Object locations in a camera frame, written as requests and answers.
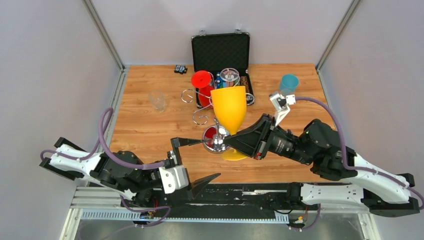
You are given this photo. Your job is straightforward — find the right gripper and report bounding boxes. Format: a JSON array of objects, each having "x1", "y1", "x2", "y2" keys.
[{"x1": 222, "y1": 113, "x2": 313, "y2": 165}]

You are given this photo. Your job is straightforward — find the yellow plastic wine glass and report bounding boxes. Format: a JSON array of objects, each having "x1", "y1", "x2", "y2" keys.
[{"x1": 210, "y1": 85, "x2": 249, "y2": 162}]

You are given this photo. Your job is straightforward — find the blue plastic wine glass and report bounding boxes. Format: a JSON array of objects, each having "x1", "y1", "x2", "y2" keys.
[{"x1": 279, "y1": 74, "x2": 299, "y2": 96}]

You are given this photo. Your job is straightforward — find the clear wide ribbed glass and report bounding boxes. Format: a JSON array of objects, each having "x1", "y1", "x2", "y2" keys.
[{"x1": 148, "y1": 89, "x2": 166, "y2": 113}]

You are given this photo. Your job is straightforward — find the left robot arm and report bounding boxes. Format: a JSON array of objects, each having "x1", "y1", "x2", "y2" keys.
[{"x1": 40, "y1": 137, "x2": 220, "y2": 207}]

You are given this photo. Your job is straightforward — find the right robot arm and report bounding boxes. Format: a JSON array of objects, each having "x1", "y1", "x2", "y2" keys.
[{"x1": 224, "y1": 114, "x2": 424, "y2": 218}]

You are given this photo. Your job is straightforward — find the clear glass at rack back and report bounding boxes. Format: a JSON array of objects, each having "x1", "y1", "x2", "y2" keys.
[{"x1": 219, "y1": 68, "x2": 240, "y2": 88}]

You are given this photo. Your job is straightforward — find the red plastic wine glass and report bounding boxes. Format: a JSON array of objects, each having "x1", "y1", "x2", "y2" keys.
[{"x1": 191, "y1": 70, "x2": 214, "y2": 107}]

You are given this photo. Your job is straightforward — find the blue toy car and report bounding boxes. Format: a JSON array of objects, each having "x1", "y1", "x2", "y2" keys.
[{"x1": 214, "y1": 73, "x2": 223, "y2": 89}]

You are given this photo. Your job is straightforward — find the small black blue toy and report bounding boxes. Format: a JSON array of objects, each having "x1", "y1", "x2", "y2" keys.
[{"x1": 174, "y1": 65, "x2": 188, "y2": 75}]

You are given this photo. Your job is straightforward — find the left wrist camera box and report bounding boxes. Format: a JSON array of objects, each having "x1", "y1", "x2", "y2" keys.
[{"x1": 158, "y1": 165, "x2": 189, "y2": 194}]

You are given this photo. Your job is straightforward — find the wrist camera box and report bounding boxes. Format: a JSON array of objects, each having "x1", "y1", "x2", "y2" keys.
[
  {"x1": 268, "y1": 91, "x2": 296, "y2": 127},
  {"x1": 158, "y1": 165, "x2": 189, "y2": 194}
]

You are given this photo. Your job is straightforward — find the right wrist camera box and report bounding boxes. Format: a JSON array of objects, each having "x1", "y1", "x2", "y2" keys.
[{"x1": 268, "y1": 91, "x2": 296, "y2": 127}]

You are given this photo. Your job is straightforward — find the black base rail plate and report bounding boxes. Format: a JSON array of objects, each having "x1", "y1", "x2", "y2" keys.
[{"x1": 122, "y1": 182, "x2": 355, "y2": 221}]

